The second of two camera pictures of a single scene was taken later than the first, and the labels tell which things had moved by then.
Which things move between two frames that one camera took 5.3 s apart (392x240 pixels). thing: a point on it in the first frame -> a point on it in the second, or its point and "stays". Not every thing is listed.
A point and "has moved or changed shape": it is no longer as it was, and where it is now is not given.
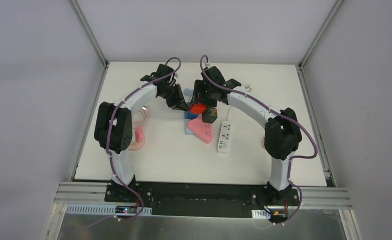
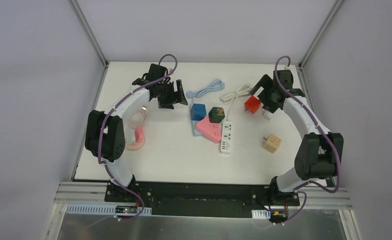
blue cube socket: [188, 115] -> [197, 111]
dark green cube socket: [209, 115] -> [216, 115]
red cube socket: [197, 109] has moved or changed shape
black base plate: [200, 199] stays
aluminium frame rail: [307, 197] stays
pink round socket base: [140, 139] stays
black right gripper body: [202, 98] -> [260, 93]
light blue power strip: [188, 131] -> [195, 132]
